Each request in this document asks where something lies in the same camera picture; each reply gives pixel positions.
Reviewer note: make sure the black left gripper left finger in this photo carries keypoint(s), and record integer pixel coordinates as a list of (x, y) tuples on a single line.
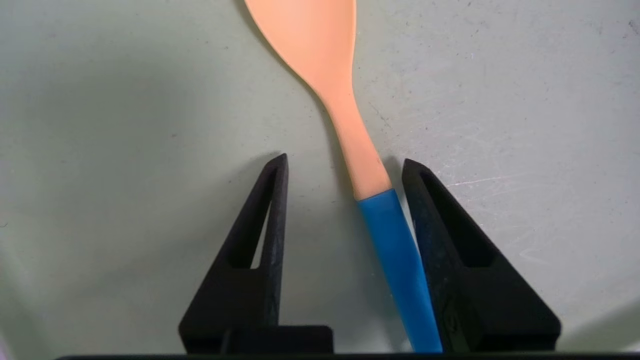
[(240, 290)]

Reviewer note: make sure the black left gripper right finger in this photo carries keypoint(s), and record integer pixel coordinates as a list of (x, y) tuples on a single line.
[(475, 295)]

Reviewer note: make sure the light green plastic tray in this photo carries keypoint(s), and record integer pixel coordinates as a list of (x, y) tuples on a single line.
[(125, 125)]

